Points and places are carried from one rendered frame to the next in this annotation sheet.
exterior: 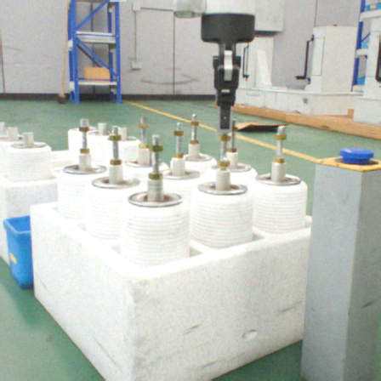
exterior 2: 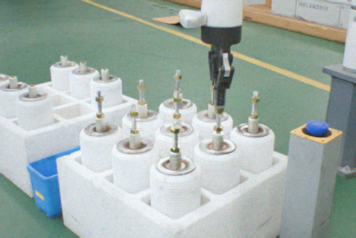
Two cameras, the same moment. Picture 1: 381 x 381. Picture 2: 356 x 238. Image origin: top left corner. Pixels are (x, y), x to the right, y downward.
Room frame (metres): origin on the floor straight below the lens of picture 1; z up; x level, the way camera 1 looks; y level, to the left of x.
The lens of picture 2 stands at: (-0.10, 0.15, 0.63)
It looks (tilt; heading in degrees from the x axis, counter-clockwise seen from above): 22 degrees down; 352
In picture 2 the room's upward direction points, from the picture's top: straight up
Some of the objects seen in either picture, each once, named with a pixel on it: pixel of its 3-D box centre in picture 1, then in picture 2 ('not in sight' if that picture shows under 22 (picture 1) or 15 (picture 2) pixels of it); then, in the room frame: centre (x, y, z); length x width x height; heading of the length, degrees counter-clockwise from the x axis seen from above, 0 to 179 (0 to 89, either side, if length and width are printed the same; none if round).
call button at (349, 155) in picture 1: (355, 157); (316, 129); (0.60, -0.21, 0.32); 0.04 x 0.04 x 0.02
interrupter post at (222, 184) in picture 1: (222, 180); (217, 140); (0.70, -0.05, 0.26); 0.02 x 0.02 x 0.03
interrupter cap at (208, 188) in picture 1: (222, 189); (217, 146); (0.70, -0.05, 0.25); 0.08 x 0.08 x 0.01
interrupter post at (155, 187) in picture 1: (156, 190); (175, 159); (0.63, 0.05, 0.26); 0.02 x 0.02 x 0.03
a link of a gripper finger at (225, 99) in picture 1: (225, 111); (221, 94); (0.68, -0.05, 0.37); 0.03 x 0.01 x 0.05; 179
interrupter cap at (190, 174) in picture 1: (178, 174); (176, 129); (0.79, 0.02, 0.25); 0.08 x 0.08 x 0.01
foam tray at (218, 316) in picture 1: (177, 263); (176, 193); (0.79, 0.02, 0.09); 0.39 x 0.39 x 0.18; 36
